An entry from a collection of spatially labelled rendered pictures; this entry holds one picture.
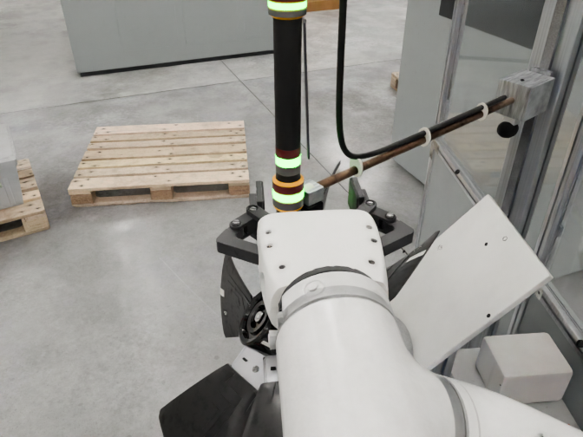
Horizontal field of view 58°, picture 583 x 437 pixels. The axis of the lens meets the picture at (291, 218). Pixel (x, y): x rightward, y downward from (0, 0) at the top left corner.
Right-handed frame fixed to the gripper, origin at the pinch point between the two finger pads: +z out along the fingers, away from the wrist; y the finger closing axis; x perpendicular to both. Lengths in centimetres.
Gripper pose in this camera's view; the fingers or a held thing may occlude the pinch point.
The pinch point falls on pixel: (307, 196)
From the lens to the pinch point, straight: 50.7
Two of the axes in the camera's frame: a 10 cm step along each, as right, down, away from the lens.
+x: 0.0, -8.2, -5.7
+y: 10.0, -0.5, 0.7
